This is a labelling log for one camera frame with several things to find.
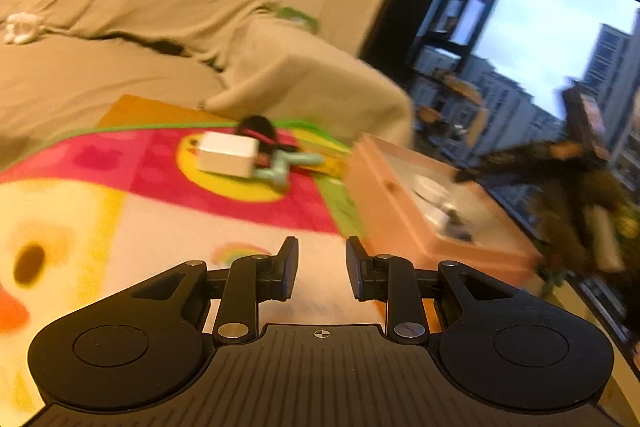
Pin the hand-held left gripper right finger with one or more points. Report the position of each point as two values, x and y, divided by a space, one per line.
355 267

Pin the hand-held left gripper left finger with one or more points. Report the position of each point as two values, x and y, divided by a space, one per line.
287 267

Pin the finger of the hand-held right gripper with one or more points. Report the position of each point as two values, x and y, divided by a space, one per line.
482 167

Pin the clear plastic bag dark parts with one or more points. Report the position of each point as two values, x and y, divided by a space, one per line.
456 223

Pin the pink cardboard box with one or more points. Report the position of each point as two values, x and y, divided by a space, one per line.
390 207

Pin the mint green hand tool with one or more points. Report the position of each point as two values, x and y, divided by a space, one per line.
280 168

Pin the white USB wall adapter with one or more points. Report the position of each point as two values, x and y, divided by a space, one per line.
225 154

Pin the black round object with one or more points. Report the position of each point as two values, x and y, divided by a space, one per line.
257 127

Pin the colourful cartoon play mat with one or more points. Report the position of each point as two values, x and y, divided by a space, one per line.
150 167

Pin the green digital clock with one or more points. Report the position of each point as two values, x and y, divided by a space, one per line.
300 18

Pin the beige covered sofa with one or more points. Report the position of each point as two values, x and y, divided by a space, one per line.
125 22

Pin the small white plush toy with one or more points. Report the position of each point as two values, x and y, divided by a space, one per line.
20 29

